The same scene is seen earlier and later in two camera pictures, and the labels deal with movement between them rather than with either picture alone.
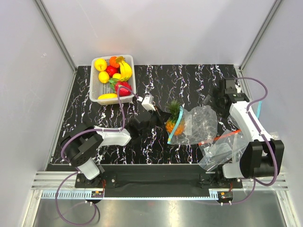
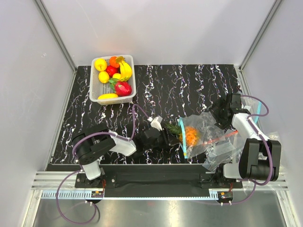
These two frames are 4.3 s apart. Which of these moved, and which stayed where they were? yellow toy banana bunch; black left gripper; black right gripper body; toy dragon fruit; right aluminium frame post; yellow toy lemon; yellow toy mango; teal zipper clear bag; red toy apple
Moved: black left gripper; teal zipper clear bag; black right gripper body
Stayed: toy dragon fruit; yellow toy lemon; yellow toy banana bunch; yellow toy mango; right aluminium frame post; red toy apple
